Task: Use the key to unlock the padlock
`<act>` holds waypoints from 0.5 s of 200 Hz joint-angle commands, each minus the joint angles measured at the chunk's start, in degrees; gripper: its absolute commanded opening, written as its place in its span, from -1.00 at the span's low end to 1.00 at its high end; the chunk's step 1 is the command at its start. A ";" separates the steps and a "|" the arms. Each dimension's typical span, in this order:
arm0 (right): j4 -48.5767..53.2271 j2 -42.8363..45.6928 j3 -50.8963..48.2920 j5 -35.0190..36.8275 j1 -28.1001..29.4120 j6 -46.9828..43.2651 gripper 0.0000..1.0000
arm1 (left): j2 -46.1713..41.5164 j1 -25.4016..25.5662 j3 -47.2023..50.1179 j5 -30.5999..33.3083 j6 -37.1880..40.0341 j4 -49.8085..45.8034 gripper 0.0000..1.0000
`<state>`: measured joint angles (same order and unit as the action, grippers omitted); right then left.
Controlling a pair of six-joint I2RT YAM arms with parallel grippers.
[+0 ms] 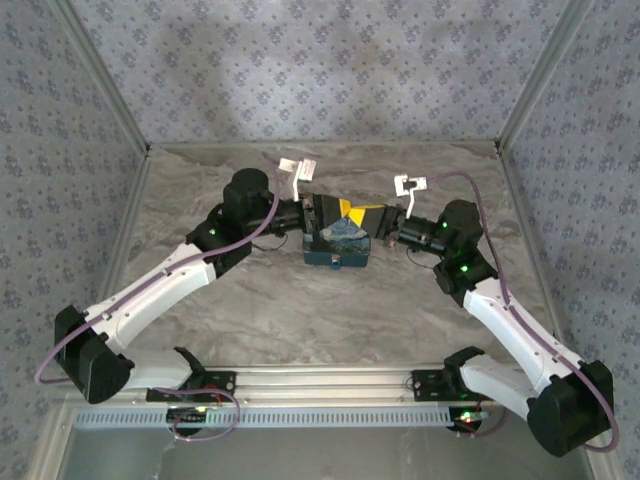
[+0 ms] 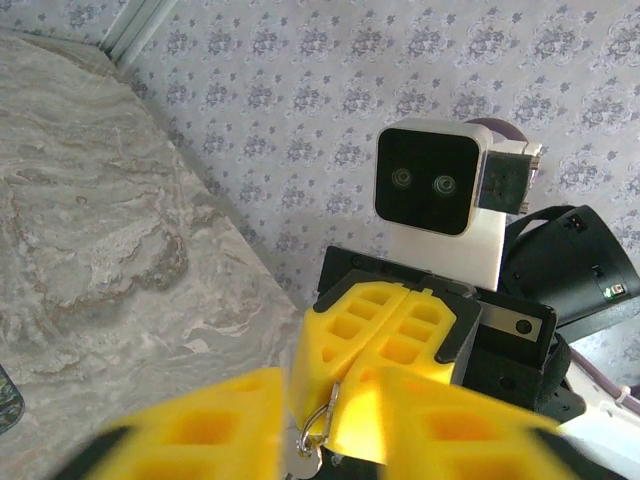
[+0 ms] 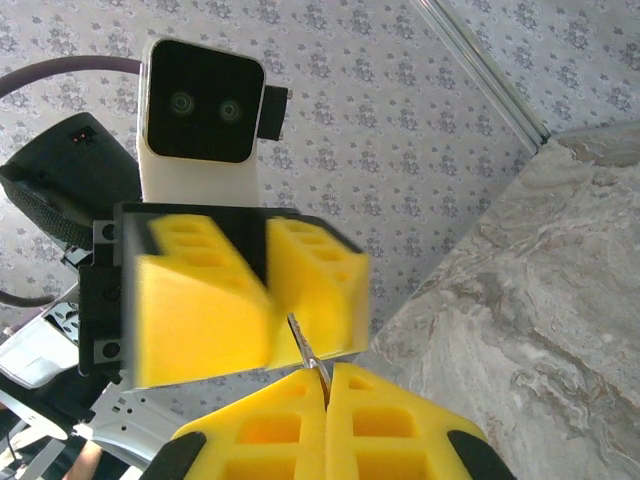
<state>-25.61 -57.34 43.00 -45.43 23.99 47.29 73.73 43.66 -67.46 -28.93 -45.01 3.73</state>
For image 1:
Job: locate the aluminium extrusion rail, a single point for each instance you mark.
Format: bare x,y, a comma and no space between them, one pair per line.
320,385

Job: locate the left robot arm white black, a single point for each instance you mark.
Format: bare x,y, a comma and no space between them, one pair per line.
150,295

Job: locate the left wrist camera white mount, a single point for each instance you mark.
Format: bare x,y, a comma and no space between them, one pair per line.
298,172

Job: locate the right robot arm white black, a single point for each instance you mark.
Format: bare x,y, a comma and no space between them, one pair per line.
520,330

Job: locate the grey metal panel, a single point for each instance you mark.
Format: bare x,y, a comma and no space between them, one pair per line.
325,455

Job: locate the aluminium frame post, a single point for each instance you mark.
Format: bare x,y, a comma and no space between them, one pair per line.
545,75
105,75

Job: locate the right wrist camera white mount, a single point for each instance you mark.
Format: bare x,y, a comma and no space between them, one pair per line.
411,186

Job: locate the black controller board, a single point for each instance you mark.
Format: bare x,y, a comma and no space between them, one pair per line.
187,416
467,419

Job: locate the blue starry night tin box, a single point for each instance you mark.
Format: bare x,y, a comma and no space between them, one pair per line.
345,242

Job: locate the aluminium table side rail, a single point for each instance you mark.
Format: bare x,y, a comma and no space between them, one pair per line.
525,225

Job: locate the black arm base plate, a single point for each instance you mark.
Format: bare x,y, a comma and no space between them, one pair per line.
425,387
225,387

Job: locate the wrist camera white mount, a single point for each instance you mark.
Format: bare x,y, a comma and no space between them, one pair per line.
411,186
298,172

